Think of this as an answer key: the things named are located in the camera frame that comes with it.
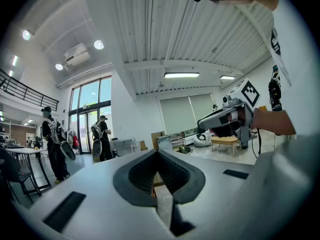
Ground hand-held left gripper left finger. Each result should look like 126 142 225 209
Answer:
29 148 174 240

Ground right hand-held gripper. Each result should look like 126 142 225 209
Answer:
196 77 261 150

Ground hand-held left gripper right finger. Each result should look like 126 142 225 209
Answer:
157 148 255 240

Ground person's right forearm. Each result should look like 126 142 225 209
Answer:
250 107 297 136

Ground low wooden bench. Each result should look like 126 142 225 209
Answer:
210 136 242 158

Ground zebra striped beanbag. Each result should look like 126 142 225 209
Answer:
193 133 213 148

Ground grey roller blinds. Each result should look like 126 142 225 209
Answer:
158 93 216 136

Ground marble patterned box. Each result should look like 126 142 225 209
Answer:
157 135 174 151

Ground long tube ceiling light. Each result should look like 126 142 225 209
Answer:
163 71 200 79

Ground brown cardboard box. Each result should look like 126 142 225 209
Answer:
150 131 166 150

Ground white table with black legs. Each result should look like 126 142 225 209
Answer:
4 147 52 195

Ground black chair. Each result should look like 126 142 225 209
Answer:
0 147 43 205

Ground tall glass window door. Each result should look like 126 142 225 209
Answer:
68 75 113 155

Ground person's white shirt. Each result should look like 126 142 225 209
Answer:
249 0 320 240

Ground black balcony railing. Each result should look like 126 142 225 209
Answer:
0 68 60 112

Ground white ceiling air conditioner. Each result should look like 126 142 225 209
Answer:
63 42 92 67

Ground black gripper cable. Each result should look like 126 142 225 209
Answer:
250 128 263 159

